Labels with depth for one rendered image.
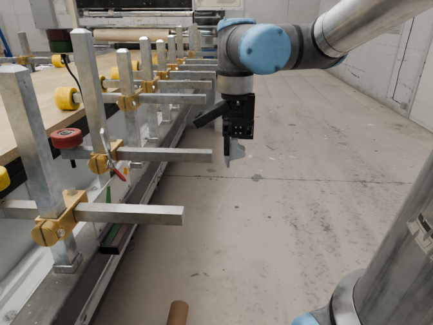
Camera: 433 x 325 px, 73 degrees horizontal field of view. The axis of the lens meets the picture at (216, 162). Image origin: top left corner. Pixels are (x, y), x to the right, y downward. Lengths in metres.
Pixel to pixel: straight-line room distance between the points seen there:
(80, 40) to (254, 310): 1.26
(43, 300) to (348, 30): 0.75
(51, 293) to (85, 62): 0.51
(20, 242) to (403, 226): 0.88
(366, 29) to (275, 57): 0.16
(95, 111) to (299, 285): 1.27
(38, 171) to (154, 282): 1.12
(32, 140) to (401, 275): 0.56
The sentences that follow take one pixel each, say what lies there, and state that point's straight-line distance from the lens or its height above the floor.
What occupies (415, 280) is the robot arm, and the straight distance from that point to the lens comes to 0.32.
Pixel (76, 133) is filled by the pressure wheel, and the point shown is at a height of 0.91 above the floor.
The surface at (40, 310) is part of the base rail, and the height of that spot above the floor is 0.70.
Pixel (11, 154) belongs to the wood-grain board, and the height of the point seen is 0.89.
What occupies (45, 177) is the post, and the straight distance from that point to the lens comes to 0.62.
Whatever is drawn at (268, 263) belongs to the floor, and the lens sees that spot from 1.71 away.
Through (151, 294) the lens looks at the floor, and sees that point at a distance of 1.59.
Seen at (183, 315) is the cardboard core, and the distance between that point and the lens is 1.41.
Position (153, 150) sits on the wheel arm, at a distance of 0.85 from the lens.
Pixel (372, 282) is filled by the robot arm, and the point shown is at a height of 0.95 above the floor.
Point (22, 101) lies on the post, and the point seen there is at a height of 1.08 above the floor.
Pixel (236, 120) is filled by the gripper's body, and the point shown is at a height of 0.96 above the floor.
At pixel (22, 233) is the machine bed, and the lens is 0.96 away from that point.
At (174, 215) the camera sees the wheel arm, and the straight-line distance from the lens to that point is 0.62.
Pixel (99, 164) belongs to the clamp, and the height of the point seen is 0.85.
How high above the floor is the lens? 1.19
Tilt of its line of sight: 26 degrees down
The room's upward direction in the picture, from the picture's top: straight up
